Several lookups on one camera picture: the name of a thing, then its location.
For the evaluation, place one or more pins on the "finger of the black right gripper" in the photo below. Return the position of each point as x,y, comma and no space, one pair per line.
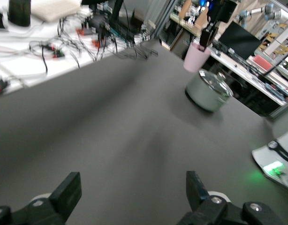
205,39

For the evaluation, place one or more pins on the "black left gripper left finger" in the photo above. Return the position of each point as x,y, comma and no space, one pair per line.
62,199

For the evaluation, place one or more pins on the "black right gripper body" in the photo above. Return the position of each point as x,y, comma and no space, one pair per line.
222,10

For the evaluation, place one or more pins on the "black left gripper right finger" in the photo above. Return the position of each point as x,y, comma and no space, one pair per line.
198,194

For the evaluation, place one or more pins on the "pink plastic cup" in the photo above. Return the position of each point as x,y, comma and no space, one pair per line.
194,59

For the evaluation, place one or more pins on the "grey background robot arm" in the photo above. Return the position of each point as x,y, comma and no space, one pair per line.
259,10

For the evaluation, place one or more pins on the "black computer monitor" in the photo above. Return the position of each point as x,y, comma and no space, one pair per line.
237,39

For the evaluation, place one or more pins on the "brown cardboard box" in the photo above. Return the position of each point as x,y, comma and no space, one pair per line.
185,10

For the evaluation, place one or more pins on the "glass pot lid, beige knob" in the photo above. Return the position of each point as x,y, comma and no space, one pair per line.
215,83

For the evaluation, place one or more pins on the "pale green cooking pot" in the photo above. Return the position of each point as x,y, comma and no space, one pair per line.
202,96

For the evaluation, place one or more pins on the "long white cluttered desk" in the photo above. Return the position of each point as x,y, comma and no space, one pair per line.
252,77

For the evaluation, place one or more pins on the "pink flat box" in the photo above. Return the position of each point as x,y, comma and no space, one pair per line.
262,62

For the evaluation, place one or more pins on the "black electronics unit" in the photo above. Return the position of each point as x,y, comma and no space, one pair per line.
120,29

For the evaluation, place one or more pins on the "white foam pad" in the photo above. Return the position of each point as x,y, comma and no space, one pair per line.
56,9

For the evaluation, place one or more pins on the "black cylinder container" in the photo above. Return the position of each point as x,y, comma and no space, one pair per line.
19,12

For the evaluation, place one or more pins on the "grey aluminium frame post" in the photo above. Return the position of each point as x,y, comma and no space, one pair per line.
158,16

